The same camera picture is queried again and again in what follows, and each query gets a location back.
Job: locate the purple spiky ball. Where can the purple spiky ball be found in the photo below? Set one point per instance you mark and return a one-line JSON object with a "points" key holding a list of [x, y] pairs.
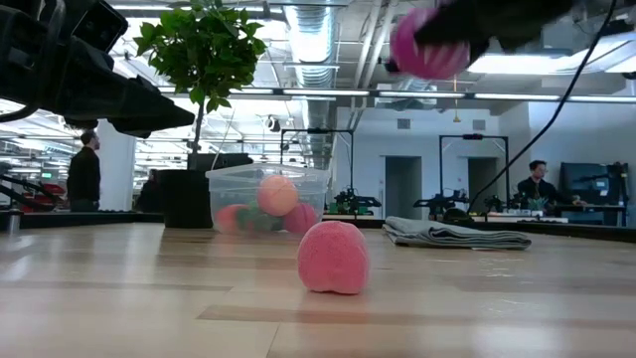
{"points": [[432, 64]]}

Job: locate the orange toy carrot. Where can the orange toy carrot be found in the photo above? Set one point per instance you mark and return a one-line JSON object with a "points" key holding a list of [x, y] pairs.
{"points": [[228, 219]]}

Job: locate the pink toy peach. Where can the pink toy peach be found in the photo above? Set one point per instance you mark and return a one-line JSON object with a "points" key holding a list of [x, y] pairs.
{"points": [[333, 258]]}

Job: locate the black plant pot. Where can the black plant pot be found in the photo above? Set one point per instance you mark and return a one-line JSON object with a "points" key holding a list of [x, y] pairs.
{"points": [[184, 199]]}

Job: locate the green artificial plant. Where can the green artificial plant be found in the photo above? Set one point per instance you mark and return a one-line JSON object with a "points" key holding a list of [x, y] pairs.
{"points": [[204, 45]]}

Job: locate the black metal gantry frame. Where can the black metal gantry frame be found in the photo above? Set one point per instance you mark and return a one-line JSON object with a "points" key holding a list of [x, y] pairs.
{"points": [[318, 130], [472, 136]]}

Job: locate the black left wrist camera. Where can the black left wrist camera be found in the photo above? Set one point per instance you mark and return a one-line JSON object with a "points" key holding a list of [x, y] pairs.
{"points": [[102, 25]]}

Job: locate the small potted succulent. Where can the small potted succulent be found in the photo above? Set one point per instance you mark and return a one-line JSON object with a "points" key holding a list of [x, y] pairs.
{"points": [[537, 205]]}

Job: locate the orange toy fruit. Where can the orange toy fruit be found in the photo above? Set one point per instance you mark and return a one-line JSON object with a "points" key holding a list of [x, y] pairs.
{"points": [[278, 195]]}

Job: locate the wide black monitor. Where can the wide black monitor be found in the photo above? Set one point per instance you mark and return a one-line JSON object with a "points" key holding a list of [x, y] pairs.
{"points": [[586, 181]]}

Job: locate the folded grey cloth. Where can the folded grey cloth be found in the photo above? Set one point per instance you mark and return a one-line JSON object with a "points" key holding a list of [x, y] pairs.
{"points": [[447, 236]]}

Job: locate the small silver cylinder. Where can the small silver cylinder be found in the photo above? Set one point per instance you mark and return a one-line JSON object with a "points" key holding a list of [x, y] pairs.
{"points": [[14, 221]]}

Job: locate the silver round ventilation duct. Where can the silver round ventilation duct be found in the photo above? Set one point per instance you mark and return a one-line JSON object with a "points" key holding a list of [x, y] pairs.
{"points": [[310, 40]]}

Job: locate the black flat monitor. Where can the black flat monitor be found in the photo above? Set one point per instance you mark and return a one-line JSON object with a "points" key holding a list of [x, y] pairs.
{"points": [[223, 161]]}

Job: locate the black robot arm green base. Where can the black robot arm green base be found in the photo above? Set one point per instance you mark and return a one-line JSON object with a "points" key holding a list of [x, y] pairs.
{"points": [[355, 203]]}

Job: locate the person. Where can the person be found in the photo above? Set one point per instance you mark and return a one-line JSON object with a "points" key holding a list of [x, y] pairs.
{"points": [[539, 191], [84, 174], [148, 194]]}

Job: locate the clear plastic tupperware container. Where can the clear plastic tupperware container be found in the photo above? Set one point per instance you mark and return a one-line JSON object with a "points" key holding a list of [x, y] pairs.
{"points": [[318, 184]]}

